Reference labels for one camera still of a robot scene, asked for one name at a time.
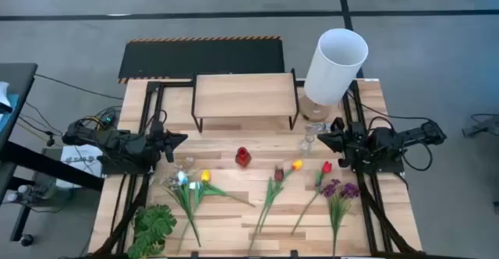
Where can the purple artificial flower bunch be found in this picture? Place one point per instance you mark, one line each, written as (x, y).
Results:
(349, 190)

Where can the white crumpled paper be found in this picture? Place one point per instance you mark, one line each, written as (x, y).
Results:
(4, 93)

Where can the green monstera leaf plant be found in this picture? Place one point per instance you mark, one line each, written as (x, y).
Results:
(152, 228)

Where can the black hazard-striped floor mat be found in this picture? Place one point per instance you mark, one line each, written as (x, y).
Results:
(195, 58)

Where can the white shade table lamp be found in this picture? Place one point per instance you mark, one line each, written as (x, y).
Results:
(335, 68)

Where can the clear glass vase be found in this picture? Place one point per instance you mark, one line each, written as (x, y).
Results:
(308, 146)

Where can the black aluminium table frame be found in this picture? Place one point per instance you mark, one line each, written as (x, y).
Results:
(153, 85)

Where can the red artificial tulip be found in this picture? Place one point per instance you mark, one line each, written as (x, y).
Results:
(326, 167)

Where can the black desk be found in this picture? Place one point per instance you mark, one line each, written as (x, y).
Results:
(17, 83)

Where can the white small blossom spray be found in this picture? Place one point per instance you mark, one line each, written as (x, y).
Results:
(168, 181)

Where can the wooden shelf with black legs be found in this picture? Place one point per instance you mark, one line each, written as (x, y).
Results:
(243, 95)

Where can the red glass vase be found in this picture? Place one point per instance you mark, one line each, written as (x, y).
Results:
(243, 158)

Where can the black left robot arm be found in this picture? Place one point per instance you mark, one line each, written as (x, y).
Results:
(117, 142)

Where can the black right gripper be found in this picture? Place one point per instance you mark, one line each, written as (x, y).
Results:
(348, 146)

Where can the black floor stand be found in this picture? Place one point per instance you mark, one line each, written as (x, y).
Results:
(483, 128)

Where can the white capped small bottle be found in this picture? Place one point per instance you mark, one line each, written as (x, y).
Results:
(11, 197)
(23, 189)

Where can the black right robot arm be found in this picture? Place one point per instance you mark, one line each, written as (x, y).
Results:
(390, 140)

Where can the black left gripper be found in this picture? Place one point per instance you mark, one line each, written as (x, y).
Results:
(167, 147)

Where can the orange yellow artificial tulip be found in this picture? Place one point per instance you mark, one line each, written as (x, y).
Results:
(297, 165)

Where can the white cardboard box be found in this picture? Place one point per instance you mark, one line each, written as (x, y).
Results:
(80, 165)

